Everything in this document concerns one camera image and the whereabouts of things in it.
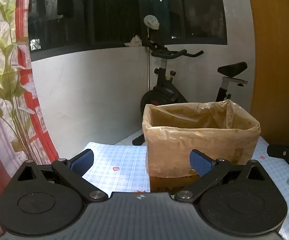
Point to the black exercise bike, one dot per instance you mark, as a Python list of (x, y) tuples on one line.
[(163, 93)]

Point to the red floral curtain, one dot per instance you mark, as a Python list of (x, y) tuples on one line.
[(4, 80)]

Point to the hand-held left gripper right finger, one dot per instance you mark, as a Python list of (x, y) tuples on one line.
[(200, 165)]

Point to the orange wooden door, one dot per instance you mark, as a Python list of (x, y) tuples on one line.
[(272, 55)]

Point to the brown cardboard box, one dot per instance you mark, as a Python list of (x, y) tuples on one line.
[(164, 183)]

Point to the checked tablecloth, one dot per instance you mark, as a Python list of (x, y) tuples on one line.
[(124, 160)]

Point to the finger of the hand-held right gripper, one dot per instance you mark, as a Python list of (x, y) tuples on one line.
[(279, 152)]

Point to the crumpled white cloth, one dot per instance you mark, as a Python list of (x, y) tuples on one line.
[(134, 41)]

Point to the white hanging garment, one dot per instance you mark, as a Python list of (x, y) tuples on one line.
[(52, 2)]

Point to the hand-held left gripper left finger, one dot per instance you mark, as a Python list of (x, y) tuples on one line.
[(83, 161)]

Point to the dark framed window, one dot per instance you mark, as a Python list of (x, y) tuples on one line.
[(109, 17)]

